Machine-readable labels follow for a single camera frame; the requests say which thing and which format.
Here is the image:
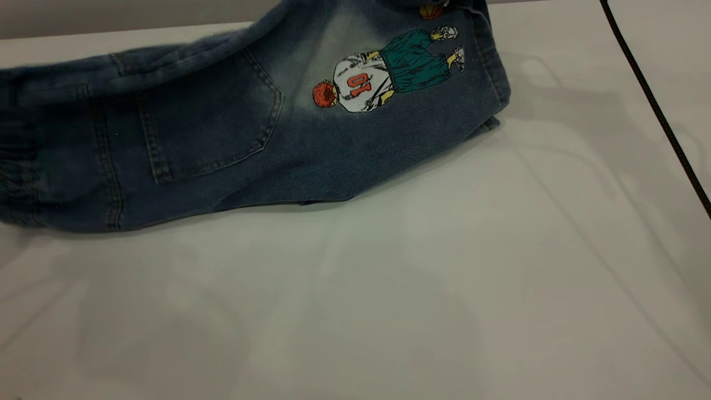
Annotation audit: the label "blue denim jeans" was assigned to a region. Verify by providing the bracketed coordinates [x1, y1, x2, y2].
[0, 0, 512, 233]

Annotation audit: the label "dark thin cable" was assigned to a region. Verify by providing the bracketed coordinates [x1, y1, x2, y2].
[600, 0, 711, 221]

